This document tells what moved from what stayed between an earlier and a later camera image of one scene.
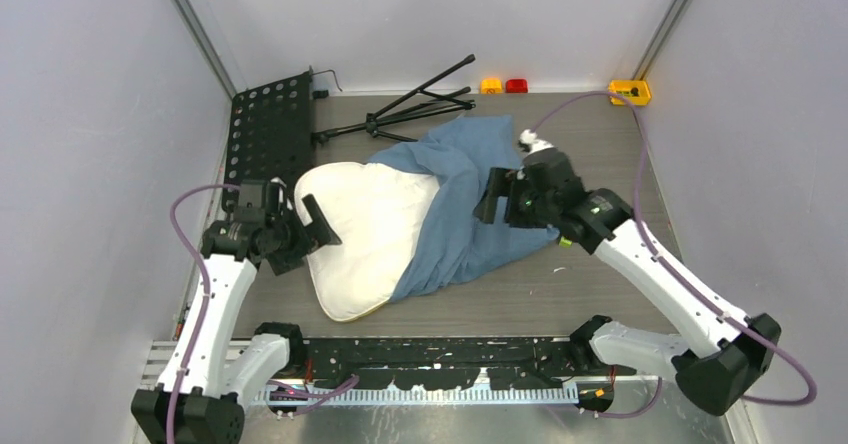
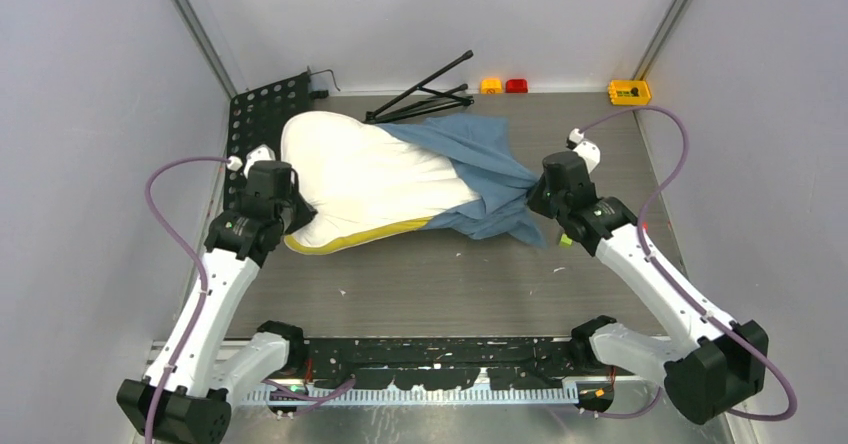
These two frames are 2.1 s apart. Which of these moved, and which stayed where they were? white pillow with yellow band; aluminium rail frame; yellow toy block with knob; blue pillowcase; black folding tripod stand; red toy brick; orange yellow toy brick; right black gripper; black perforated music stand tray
Moved: right black gripper; blue pillowcase; white pillow with yellow band
Stayed: aluminium rail frame; black folding tripod stand; black perforated music stand tray; red toy brick; orange yellow toy brick; yellow toy block with knob
